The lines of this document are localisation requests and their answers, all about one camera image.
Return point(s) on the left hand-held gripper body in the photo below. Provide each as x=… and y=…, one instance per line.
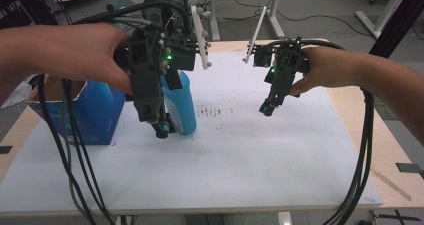
x=146, y=85

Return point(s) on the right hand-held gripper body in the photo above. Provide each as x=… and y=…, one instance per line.
x=283, y=68

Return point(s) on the blue bottle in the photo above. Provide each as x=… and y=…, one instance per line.
x=186, y=105

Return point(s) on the person's right hand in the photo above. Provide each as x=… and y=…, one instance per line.
x=330, y=68

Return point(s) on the person's left hand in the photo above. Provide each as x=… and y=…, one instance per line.
x=93, y=51

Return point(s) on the blue cardboard box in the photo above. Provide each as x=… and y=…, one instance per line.
x=100, y=115

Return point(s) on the white stand leg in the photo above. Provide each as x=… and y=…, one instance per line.
x=383, y=11

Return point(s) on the black curtain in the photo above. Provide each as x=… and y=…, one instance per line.
x=400, y=21

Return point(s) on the white plastic bag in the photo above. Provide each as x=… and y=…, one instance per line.
x=18, y=91

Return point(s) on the wooden table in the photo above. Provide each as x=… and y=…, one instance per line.
x=393, y=145

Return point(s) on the dark curtain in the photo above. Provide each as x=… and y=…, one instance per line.
x=23, y=5

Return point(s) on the grey tape piece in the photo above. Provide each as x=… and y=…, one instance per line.
x=410, y=167

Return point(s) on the black tape piece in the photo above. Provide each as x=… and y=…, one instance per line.
x=5, y=149

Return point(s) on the white stand post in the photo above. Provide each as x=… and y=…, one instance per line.
x=275, y=8
x=214, y=15

